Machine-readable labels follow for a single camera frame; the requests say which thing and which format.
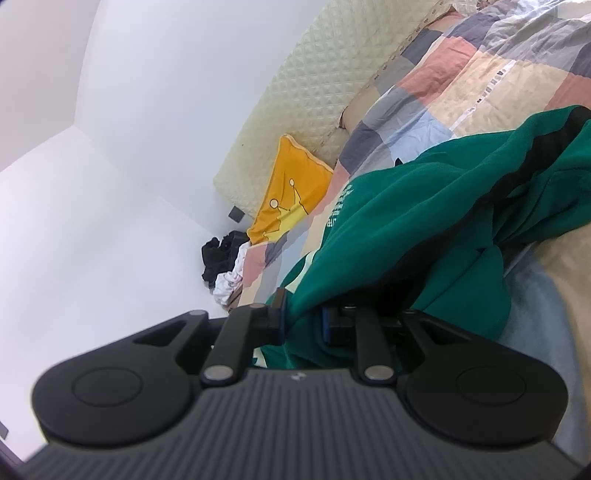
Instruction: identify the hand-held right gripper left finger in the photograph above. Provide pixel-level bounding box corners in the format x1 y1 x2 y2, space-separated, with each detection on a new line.
131 287 289 387

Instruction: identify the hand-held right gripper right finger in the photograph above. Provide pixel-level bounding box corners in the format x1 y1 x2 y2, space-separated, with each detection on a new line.
320 302 467 387

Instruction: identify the green hoodie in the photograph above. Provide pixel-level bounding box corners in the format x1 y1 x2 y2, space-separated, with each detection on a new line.
252 105 591 370

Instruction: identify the black clothes pile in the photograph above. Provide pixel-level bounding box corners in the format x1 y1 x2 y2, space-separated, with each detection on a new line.
201 231 250 289

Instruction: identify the white crumpled cloth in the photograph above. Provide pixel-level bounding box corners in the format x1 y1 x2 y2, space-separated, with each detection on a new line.
210 242 252 305

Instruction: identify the yellow crown print pillow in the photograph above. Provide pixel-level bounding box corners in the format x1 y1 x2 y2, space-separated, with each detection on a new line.
246 134 334 244

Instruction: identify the beige patchwork pillow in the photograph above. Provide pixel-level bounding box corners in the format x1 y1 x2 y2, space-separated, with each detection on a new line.
339 9 467 132

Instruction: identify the cream quilted headboard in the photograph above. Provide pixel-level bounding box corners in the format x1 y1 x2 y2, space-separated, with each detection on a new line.
213 0 483 232

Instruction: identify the patchwork checked duvet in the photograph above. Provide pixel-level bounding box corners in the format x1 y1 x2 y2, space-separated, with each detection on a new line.
228 0 591 462

